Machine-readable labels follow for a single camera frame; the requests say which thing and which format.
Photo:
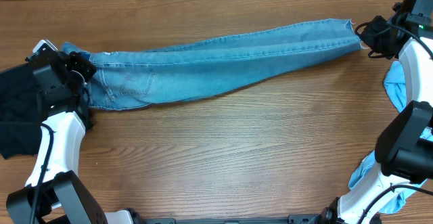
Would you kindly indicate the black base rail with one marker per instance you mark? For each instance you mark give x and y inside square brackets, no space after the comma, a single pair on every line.
[129,216]

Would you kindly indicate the light blue t-shirt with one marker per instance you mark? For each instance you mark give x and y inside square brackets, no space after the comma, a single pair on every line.
[402,159]

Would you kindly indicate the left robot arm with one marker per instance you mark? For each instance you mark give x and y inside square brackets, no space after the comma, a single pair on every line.
[63,104]

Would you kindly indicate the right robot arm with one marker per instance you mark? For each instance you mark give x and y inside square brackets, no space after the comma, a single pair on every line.
[413,39]

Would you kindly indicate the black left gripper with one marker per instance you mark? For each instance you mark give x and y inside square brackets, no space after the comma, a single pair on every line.
[74,61]

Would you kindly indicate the black folded garment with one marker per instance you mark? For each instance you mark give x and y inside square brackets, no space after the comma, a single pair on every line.
[20,122]

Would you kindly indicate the blue denim jeans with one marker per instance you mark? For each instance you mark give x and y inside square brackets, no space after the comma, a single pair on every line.
[128,80]

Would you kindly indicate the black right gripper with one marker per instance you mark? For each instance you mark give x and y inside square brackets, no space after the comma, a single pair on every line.
[373,38]

